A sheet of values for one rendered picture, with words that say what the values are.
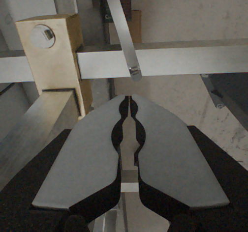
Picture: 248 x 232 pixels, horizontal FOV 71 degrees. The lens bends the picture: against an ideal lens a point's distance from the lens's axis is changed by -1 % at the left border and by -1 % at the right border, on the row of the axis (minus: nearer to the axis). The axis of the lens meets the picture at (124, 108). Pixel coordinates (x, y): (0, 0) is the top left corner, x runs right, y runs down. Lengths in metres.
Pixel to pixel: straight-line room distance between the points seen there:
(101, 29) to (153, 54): 0.16
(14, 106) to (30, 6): 0.23
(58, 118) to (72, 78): 0.05
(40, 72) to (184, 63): 0.15
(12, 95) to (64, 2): 0.26
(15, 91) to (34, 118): 0.34
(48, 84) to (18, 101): 0.30
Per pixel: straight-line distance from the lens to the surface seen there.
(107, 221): 0.66
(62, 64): 0.20
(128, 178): 0.37
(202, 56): 0.21
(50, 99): 0.20
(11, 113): 0.49
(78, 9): 0.24
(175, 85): 1.18
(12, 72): 0.24
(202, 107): 1.32
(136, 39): 0.97
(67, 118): 0.18
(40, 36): 0.18
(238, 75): 1.10
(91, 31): 0.34
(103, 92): 0.37
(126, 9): 0.32
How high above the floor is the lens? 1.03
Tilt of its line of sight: 57 degrees down
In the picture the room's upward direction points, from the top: 178 degrees counter-clockwise
